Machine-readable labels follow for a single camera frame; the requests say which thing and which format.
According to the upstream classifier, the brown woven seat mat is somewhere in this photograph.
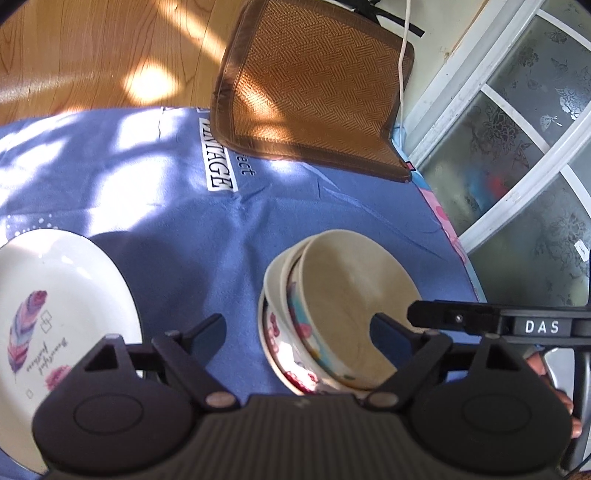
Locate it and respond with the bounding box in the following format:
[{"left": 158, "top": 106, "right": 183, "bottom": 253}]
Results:
[{"left": 210, "top": 0, "right": 415, "bottom": 184}]

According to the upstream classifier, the white bowl pink bow print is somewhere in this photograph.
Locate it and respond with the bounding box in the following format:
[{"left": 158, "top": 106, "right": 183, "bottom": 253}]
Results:
[{"left": 257, "top": 286, "right": 370, "bottom": 397}]

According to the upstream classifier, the blue printed tablecloth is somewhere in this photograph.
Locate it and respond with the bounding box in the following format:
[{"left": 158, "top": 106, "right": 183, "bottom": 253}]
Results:
[{"left": 0, "top": 106, "right": 485, "bottom": 480}]

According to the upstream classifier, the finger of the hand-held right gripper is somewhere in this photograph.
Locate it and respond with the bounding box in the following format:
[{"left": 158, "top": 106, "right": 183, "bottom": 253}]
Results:
[{"left": 407, "top": 300, "right": 502, "bottom": 336}]

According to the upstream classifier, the black tape strip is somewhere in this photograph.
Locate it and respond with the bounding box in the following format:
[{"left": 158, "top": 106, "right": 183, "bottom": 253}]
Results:
[{"left": 348, "top": 0, "right": 426, "bottom": 38}]

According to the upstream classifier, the frosted glass door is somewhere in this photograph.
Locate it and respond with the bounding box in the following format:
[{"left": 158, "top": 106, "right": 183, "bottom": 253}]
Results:
[{"left": 402, "top": 0, "right": 591, "bottom": 315}]

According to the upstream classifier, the white cable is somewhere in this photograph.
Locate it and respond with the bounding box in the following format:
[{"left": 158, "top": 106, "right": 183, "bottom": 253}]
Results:
[{"left": 396, "top": 0, "right": 415, "bottom": 131}]

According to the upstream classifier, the wood pattern vinyl sheet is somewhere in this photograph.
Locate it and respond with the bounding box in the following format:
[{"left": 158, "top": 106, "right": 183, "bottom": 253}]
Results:
[{"left": 0, "top": 0, "right": 252, "bottom": 126}]

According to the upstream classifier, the white feather print plate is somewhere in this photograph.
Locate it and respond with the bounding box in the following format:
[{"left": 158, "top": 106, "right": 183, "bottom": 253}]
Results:
[{"left": 0, "top": 229, "right": 144, "bottom": 476}]

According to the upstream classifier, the colourful patterned ceramic bowl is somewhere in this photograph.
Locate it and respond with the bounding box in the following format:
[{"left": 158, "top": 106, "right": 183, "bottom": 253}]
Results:
[{"left": 285, "top": 229, "right": 423, "bottom": 391}]

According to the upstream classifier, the person's right hand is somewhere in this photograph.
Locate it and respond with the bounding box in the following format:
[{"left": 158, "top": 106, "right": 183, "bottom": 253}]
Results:
[{"left": 526, "top": 352, "right": 583, "bottom": 440}]

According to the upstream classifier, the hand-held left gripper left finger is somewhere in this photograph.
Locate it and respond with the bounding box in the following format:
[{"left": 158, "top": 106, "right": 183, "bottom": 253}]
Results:
[{"left": 69, "top": 313, "right": 241, "bottom": 411}]

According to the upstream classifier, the plain white ceramic bowl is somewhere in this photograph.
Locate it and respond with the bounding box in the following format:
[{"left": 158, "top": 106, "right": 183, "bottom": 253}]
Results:
[{"left": 263, "top": 233, "right": 324, "bottom": 305}]

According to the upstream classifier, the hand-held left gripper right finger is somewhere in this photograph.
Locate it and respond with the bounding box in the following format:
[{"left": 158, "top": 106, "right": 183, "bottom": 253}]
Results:
[{"left": 367, "top": 312, "right": 541, "bottom": 409}]

